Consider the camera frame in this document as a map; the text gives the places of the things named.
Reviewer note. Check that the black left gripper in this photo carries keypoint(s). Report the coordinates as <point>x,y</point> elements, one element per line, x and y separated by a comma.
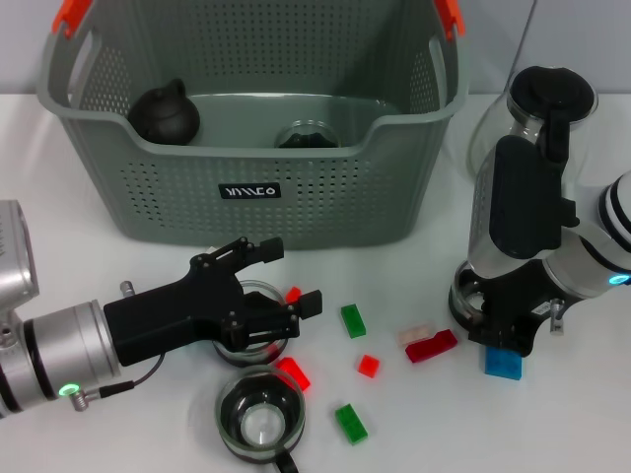
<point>162,315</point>

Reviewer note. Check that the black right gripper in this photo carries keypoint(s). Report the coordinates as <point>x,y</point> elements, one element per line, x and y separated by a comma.
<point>517,310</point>

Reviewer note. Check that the glass teacup black base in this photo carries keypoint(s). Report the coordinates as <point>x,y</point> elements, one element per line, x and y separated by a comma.
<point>461,300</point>
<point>260,424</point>
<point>305,135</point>
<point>236,358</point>

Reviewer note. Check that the blue toy brick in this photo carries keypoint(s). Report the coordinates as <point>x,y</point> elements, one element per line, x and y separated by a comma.
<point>503,367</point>

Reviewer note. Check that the dark red toy brick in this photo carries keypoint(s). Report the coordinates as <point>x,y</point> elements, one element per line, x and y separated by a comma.
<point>429,349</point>

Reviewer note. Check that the grey perforated storage bin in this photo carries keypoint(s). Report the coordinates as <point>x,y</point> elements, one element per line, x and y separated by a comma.
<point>320,197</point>

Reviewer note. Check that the small red cube brick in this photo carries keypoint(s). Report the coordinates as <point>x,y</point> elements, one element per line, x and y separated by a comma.
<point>294,294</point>

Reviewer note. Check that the green toy brick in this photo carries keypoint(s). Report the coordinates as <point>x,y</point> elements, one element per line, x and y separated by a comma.
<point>351,425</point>
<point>353,321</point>

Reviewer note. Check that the bright red long brick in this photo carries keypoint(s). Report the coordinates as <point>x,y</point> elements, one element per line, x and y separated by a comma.
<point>296,372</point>

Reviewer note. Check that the translucent white toy brick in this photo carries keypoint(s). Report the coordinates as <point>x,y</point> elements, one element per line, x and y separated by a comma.
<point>414,334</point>

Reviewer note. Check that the small red square brick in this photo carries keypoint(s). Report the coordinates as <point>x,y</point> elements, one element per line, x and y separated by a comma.
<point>369,365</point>

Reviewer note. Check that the black clay teapot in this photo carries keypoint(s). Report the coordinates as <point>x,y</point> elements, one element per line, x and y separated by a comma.
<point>165,118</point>

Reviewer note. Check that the glass teapot black lid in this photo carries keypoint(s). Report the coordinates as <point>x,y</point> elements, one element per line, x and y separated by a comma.
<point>552,88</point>

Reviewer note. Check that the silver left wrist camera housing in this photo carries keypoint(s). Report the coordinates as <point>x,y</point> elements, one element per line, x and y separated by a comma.
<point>15,256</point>

